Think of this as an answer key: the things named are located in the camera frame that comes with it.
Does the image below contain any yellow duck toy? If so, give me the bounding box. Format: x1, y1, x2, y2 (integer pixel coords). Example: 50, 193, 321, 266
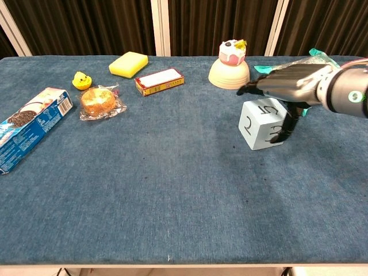
71, 71, 93, 91

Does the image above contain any blue cookie box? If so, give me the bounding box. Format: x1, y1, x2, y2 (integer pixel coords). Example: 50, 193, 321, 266
0, 87, 74, 175

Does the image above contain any pink toy cake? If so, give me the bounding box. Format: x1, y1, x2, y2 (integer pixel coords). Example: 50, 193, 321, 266
218, 39, 248, 67

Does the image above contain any yellow sponge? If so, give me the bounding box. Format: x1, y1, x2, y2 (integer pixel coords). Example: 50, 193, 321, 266
108, 51, 149, 79

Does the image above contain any red yellow small box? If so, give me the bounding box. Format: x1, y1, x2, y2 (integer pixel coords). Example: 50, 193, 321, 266
134, 67, 185, 97

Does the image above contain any white frame post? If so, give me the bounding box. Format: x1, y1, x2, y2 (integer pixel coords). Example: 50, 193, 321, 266
150, 0, 172, 57
0, 0, 33, 58
264, 0, 290, 57

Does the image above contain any teal noodle packet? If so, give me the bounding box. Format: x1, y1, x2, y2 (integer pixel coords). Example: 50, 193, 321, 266
254, 48, 342, 117

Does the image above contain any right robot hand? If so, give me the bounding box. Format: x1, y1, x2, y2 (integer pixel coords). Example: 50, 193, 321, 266
236, 63, 334, 144

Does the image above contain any white numbered cube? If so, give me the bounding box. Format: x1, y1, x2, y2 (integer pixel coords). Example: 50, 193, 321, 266
238, 97, 289, 151

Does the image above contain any cream upturned bowl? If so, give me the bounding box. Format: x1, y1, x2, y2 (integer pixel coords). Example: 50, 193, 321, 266
208, 59, 251, 90

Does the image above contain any wrapped round pastry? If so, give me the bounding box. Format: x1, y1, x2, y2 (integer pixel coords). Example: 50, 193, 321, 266
78, 82, 128, 121

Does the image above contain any dark brown curtain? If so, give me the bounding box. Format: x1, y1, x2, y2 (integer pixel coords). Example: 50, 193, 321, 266
0, 0, 368, 60

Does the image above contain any blue table cloth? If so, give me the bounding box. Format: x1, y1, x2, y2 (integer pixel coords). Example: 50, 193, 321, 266
0, 55, 368, 266

